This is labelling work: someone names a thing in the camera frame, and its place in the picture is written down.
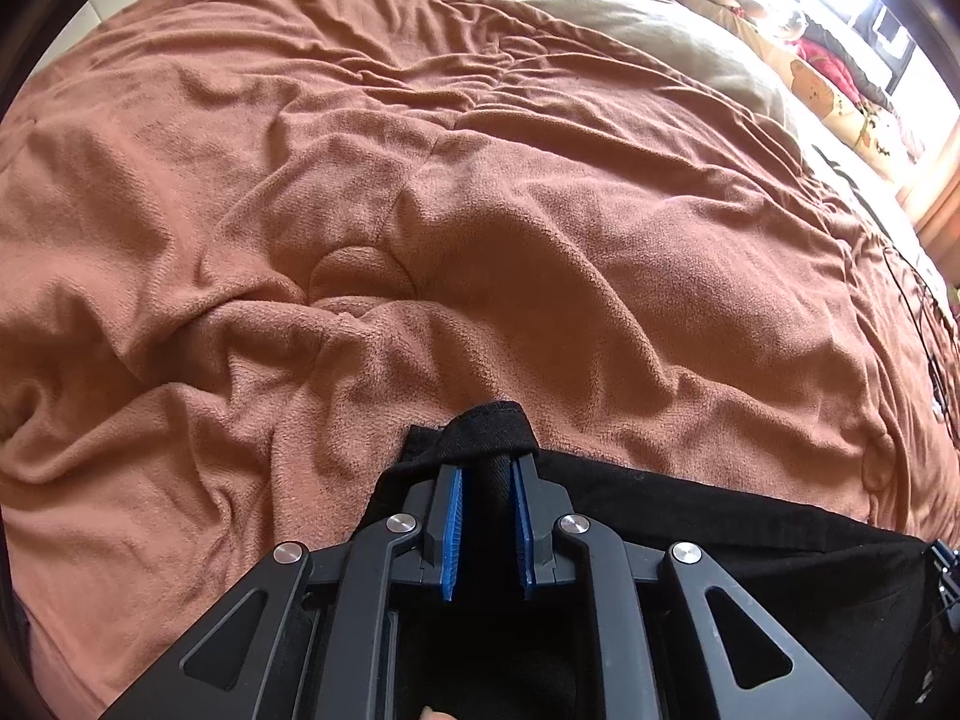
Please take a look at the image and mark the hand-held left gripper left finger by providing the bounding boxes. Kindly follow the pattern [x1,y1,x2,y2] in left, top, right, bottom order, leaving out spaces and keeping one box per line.
[97,463,466,720]

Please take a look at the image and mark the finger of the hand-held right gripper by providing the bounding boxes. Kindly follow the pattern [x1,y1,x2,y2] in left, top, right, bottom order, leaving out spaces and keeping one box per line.
[930,540,960,610]

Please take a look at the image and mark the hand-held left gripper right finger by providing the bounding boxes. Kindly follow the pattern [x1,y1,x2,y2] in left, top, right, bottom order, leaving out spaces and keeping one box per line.
[510,457,871,720]

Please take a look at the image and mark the black pants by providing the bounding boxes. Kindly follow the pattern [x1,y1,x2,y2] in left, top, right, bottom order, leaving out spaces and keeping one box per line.
[379,401,947,720]

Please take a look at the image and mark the brown fleece blanket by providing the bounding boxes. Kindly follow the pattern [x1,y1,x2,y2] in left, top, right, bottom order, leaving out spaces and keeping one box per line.
[0,0,960,720]

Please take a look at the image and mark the bear printed pillow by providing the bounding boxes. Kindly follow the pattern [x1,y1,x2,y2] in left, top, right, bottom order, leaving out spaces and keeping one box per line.
[720,6,925,162]

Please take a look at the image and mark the beige pillow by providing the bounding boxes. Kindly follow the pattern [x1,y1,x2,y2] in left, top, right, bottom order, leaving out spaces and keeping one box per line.
[352,0,826,158]

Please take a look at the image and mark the red cloth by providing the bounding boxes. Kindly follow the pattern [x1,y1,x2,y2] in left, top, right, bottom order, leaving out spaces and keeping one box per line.
[795,36,865,95]

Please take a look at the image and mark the white padded headboard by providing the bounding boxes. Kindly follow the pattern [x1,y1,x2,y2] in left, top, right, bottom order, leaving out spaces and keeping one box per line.
[41,0,113,53]

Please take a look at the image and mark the thin black cable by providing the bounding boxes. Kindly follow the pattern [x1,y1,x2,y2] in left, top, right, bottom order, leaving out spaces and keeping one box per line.
[876,236,955,425]

